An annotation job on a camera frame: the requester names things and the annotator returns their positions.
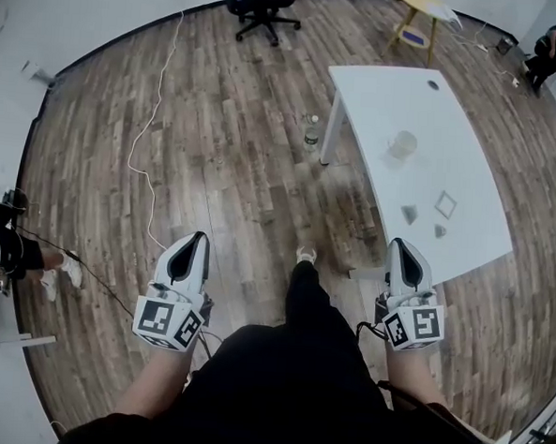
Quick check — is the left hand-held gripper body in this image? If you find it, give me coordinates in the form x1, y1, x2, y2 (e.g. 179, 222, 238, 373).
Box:
130, 273, 218, 355

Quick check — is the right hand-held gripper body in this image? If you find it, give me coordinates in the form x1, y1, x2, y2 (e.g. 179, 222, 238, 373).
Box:
371, 286, 447, 356

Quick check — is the square frame item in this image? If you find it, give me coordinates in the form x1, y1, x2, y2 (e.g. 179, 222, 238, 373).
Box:
430, 188, 459, 222

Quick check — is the translucent cup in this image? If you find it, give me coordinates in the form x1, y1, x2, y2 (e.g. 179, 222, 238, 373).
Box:
385, 128, 420, 163

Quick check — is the person's right forearm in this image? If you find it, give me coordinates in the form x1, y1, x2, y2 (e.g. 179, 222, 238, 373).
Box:
379, 342, 504, 444

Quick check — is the person's left forearm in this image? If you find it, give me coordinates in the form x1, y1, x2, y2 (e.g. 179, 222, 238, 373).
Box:
112, 340, 197, 422

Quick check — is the person's white shoe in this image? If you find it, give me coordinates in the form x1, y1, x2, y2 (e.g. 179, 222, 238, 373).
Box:
294, 244, 320, 268

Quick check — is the person's black clothing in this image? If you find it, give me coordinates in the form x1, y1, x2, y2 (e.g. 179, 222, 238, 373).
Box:
55, 244, 509, 444

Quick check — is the black office chair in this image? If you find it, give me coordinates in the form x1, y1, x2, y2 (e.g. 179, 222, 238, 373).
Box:
196, 0, 305, 49

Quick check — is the yellow round side table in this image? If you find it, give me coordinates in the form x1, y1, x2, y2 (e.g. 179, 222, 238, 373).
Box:
384, 0, 465, 67

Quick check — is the black floor cable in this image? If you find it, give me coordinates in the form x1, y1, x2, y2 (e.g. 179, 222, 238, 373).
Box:
8, 227, 141, 320

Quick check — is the white floor cable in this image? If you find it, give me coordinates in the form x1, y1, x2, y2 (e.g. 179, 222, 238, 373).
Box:
121, 6, 186, 253

